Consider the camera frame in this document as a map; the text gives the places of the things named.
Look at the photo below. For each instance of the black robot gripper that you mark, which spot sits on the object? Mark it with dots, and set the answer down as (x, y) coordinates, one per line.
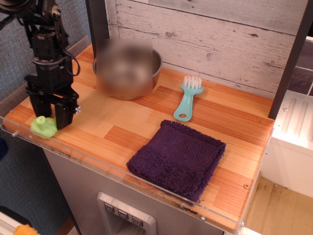
(52, 85)

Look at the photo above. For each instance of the green toy broccoli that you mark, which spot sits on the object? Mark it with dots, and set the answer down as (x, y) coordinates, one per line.
(44, 127)

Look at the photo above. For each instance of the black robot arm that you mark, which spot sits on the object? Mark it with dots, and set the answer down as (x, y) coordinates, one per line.
(43, 25)

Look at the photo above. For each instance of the stainless steel pot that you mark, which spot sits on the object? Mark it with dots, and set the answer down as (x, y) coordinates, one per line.
(127, 71)

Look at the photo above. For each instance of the clear acrylic edge guard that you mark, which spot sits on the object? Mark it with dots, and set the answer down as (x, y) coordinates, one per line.
(223, 204)

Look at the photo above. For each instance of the grey toy fridge cabinet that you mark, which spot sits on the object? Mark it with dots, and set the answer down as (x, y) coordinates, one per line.
(81, 186)

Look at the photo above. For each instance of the silver dispenser button panel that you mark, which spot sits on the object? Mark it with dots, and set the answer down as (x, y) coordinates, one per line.
(122, 215)

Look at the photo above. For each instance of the orange object bottom left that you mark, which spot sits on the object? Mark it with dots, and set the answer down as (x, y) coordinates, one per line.
(25, 230)

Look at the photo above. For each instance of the purple folded towel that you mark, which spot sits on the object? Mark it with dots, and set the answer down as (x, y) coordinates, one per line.
(179, 159)

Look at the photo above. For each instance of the teal dish brush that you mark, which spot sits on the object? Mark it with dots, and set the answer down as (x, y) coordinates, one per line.
(191, 86)

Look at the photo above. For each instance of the white toy sink unit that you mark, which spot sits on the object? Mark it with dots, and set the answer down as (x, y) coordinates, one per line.
(288, 160)

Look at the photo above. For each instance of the dark right shelf post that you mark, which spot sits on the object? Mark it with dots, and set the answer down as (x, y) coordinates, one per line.
(292, 60)

